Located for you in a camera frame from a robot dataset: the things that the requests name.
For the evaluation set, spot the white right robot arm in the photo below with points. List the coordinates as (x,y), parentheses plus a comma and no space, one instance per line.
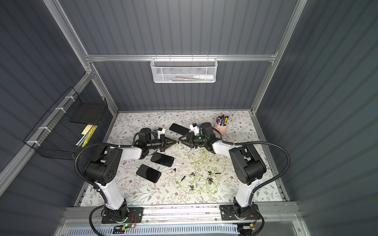
(247,163)

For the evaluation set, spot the colourful markers in bucket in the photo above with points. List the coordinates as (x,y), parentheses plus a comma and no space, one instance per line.
(222,120)

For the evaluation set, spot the white wire mesh basket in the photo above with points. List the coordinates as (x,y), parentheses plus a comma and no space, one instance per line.
(171,71)

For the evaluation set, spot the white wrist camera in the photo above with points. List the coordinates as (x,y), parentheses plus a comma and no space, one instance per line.
(195,128)
(160,131)

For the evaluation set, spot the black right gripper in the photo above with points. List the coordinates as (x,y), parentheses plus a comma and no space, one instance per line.
(189,140)

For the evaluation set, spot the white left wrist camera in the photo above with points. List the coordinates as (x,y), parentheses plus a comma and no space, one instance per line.
(160,131)

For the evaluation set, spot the pink pen bucket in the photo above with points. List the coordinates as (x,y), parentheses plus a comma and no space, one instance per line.
(222,129)

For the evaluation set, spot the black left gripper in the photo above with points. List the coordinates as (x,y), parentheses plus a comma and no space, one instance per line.
(163,143)

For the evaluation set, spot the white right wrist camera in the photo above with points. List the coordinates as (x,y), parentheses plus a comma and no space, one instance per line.
(195,128)

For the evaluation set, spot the black wire wall basket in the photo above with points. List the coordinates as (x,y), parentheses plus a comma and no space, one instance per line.
(56,137)

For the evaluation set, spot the black smartphone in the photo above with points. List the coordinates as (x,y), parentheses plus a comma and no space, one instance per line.
(162,159)
(148,173)

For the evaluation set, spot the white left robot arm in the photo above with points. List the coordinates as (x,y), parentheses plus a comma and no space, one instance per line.
(102,168)

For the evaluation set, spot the black smartphone middle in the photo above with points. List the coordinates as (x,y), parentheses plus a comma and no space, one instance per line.
(162,159)

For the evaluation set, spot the black smartphone lower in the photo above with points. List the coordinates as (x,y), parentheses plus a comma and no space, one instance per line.
(148,173)

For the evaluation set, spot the yellow sticky notes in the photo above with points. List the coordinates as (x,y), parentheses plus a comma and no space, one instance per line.
(86,129)

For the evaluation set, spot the white marker in basket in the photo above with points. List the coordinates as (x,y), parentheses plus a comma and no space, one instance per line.
(203,77)

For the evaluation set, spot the black notebook in basket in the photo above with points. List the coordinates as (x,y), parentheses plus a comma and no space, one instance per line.
(88,114)

